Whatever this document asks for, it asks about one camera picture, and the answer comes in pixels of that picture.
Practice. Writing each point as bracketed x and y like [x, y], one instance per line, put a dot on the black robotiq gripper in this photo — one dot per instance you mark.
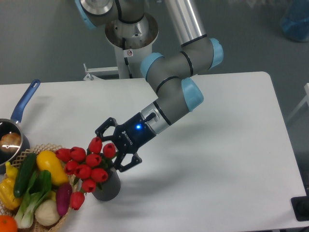
[133, 134]

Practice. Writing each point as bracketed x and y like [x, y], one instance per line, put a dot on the red tulip bouquet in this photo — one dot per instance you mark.
[89, 165]

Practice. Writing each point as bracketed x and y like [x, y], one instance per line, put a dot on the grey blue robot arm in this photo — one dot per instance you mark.
[170, 78]

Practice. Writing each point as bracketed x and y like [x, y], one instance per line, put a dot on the dark grey ribbed vase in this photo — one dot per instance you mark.
[110, 188]

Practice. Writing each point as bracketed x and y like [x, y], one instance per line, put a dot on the woven wicker basket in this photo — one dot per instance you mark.
[36, 227]

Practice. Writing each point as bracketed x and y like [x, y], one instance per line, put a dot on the purple eggplant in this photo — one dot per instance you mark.
[63, 198]

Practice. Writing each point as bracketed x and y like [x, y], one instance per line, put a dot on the yellow squash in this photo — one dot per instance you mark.
[47, 160]

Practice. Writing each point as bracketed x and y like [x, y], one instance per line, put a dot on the green bok choy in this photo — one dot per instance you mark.
[38, 188]

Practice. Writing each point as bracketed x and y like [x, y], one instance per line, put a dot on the green cucumber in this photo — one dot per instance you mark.
[24, 175]

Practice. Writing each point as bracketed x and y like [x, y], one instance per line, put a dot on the white onion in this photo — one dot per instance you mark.
[46, 214]

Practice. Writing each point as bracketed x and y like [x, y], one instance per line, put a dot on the browned bread in pan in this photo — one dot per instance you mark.
[10, 142]

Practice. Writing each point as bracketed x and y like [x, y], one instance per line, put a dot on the yellow bell pepper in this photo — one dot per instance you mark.
[7, 188]

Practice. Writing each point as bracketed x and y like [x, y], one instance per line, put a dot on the orange fruit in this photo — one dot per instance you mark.
[8, 224]

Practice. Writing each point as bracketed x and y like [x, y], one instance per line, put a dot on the black device at table edge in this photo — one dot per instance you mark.
[301, 208]

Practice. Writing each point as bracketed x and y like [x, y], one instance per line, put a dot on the blue plastic container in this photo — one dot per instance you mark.
[295, 22]

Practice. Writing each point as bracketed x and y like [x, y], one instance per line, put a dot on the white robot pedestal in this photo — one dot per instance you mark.
[132, 44]

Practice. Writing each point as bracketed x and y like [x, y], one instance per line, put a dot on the blue handled saucepan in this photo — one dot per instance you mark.
[12, 125]

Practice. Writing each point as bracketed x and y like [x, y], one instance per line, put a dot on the white frame at right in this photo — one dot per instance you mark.
[300, 108]

